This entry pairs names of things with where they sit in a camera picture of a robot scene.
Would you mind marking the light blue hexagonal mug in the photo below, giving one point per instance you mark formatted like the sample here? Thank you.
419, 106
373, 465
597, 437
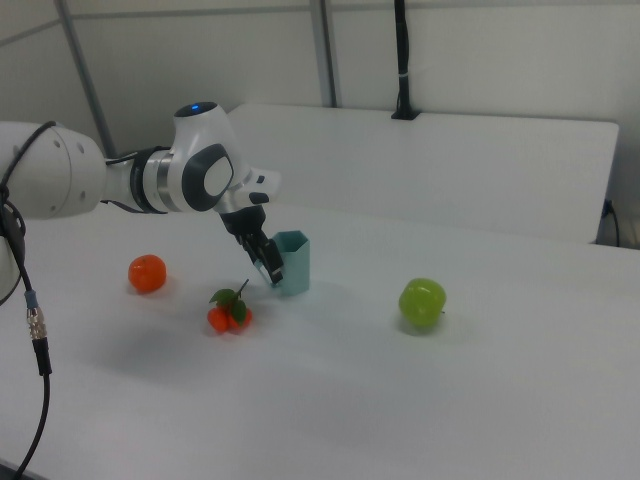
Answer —
296, 270

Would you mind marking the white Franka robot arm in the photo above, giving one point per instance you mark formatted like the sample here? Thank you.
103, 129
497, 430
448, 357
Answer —
55, 170

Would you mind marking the aluminium frame post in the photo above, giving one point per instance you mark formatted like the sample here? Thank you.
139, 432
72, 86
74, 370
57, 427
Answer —
327, 50
90, 85

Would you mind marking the green toy apple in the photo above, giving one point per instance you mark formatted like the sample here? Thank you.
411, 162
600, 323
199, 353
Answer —
422, 302

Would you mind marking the black camera pole with base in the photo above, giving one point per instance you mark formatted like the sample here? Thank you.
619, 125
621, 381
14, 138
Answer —
402, 50

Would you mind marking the white side table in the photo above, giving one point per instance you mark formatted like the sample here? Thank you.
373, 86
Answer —
425, 165

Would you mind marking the orange toy tangerine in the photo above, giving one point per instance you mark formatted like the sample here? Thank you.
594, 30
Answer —
146, 274

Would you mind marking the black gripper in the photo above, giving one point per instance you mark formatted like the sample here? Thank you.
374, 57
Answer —
245, 222

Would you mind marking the small tangerine cluster with leaves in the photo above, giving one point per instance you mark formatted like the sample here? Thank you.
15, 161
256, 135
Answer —
225, 317

